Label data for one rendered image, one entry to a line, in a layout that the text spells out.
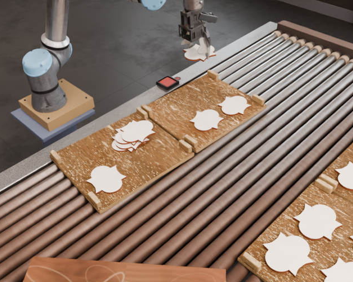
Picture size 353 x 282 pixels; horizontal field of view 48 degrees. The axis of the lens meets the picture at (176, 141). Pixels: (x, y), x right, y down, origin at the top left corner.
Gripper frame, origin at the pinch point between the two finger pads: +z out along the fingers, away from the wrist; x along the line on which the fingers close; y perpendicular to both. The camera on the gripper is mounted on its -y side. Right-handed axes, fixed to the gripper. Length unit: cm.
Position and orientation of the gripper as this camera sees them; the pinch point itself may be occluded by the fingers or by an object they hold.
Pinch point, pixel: (199, 51)
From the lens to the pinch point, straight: 165.3
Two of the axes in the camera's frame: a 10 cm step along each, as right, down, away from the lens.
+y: -7.4, 5.0, -4.4
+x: 6.6, 4.9, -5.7
